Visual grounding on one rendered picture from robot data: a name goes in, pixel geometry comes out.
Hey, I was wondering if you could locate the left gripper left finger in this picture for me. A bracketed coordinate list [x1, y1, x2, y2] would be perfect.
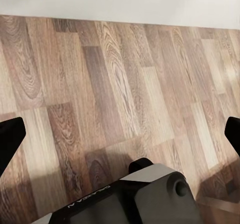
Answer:
[0, 117, 26, 177]

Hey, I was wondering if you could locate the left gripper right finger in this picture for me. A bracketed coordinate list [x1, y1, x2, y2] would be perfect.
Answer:
[224, 117, 240, 156]

